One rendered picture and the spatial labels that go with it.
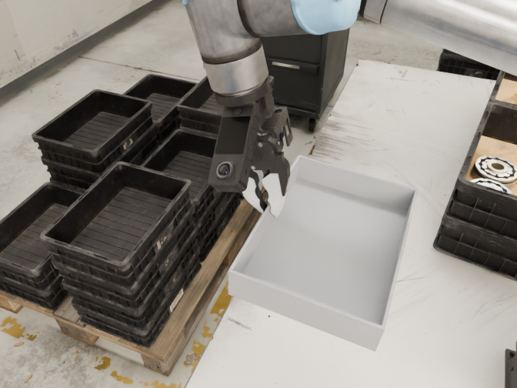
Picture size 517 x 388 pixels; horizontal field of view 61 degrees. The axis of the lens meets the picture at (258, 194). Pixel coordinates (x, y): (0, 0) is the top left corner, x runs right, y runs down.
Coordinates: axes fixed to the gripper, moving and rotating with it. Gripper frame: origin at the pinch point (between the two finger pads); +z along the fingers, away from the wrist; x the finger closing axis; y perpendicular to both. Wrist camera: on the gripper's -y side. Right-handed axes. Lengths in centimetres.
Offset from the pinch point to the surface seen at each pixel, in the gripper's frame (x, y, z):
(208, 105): 78, 118, 42
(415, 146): -15, 82, 43
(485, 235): -33, 35, 35
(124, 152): 95, 73, 37
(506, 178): -38, 51, 32
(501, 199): -35, 35, 25
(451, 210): -26, 38, 31
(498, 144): -38, 71, 35
